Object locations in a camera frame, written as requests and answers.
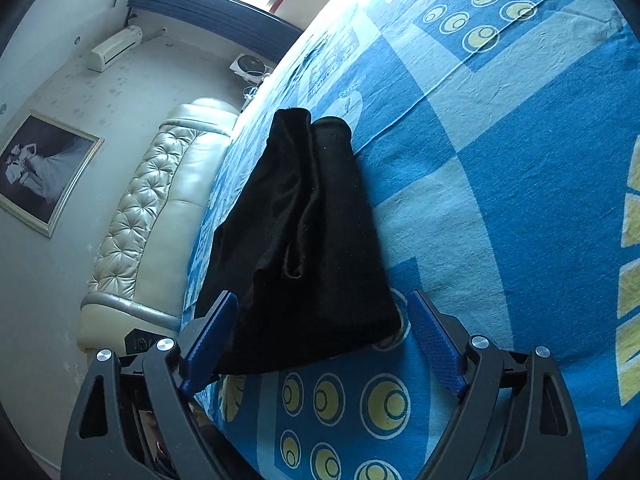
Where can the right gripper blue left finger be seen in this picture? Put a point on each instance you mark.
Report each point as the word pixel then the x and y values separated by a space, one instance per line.
pixel 133 420

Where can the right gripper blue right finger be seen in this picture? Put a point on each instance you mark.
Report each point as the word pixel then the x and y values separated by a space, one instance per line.
pixel 541 438

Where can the black pants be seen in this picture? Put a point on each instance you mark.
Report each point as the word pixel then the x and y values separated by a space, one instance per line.
pixel 300 252

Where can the cream leather headboard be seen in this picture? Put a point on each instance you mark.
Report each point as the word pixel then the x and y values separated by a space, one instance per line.
pixel 140 273

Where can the framed wedding photo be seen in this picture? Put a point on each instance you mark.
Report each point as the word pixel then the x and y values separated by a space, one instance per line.
pixel 42 159

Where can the blue patchwork bed sheet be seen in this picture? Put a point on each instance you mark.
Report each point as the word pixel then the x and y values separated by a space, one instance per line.
pixel 499 143

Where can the white desk fan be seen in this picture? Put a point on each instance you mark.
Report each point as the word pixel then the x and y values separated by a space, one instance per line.
pixel 250 69

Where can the dark blue left curtain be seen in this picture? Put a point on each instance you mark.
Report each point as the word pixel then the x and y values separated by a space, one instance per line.
pixel 234 20

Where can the white wall air conditioner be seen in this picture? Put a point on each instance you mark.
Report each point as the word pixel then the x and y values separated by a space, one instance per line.
pixel 101 57

